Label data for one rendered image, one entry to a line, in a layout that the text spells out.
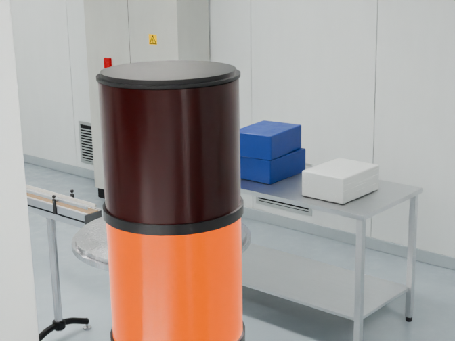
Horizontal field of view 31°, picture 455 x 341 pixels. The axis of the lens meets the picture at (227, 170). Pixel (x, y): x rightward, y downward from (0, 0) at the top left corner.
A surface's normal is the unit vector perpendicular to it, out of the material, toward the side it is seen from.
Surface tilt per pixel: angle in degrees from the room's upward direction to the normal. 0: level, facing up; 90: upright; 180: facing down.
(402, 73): 90
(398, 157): 90
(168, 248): 90
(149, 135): 90
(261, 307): 0
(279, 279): 0
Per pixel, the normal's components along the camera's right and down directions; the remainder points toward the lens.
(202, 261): 0.45, 0.22
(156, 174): -0.16, 0.26
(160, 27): -0.66, 0.21
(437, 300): -0.02, -0.96
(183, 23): 0.76, 0.16
